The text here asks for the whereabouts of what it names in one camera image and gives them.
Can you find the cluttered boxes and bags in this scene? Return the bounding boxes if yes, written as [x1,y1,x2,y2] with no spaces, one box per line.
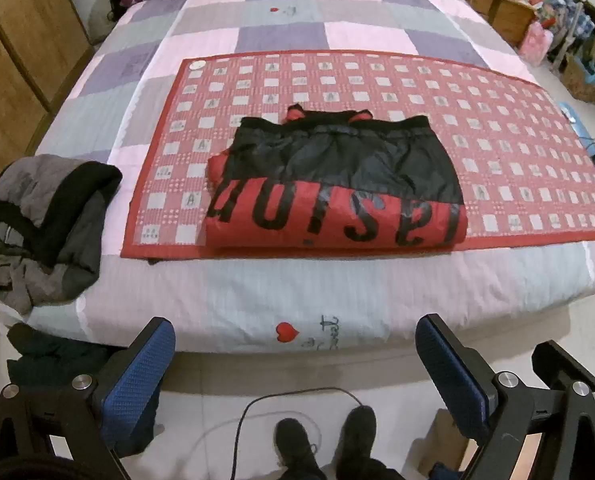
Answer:
[451,0,536,47]

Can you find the red and black jacket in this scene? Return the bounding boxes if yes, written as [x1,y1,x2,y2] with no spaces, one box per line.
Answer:
[204,105,469,252]

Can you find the small cardboard box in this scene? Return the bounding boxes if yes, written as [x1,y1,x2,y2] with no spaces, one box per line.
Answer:
[561,55,595,104]

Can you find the person's right black shoe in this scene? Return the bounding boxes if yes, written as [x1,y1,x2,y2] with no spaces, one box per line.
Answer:
[336,405,379,480]

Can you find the blue plaid bag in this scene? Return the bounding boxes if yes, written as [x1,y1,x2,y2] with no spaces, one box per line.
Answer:
[539,0,586,42]

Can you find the dark clothing pile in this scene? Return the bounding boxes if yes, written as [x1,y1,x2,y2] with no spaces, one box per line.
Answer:
[6,322,164,457]

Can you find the light blue mat controller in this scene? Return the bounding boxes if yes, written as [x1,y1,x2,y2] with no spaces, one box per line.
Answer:
[559,102,595,197]

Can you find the black cable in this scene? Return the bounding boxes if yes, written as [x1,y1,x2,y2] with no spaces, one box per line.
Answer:
[234,386,364,480]

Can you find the flat cardboard piece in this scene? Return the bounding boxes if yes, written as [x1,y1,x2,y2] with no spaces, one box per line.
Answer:
[411,409,479,472]

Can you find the grey and black jacket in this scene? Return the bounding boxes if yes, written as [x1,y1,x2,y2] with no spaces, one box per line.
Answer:
[0,155,123,315]

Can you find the bed with patchwork quilt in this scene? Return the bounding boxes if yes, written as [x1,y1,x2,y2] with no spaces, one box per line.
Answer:
[27,0,595,357]

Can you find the pink bag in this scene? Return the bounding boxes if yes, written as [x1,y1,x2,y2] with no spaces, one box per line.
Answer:
[519,22,554,64]

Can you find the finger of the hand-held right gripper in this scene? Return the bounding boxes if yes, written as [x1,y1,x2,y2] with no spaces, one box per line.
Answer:
[530,339,595,443]

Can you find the wooden wardrobe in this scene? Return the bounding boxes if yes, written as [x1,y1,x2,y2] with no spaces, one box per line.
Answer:
[0,0,96,197]

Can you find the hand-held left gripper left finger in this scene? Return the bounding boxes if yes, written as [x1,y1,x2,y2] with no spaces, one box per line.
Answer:
[0,316,177,480]

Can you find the red checkered mat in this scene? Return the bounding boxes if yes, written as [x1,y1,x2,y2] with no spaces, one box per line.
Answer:
[121,49,595,261]

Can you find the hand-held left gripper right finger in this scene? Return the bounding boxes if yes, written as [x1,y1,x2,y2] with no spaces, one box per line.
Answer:
[415,313,595,480]

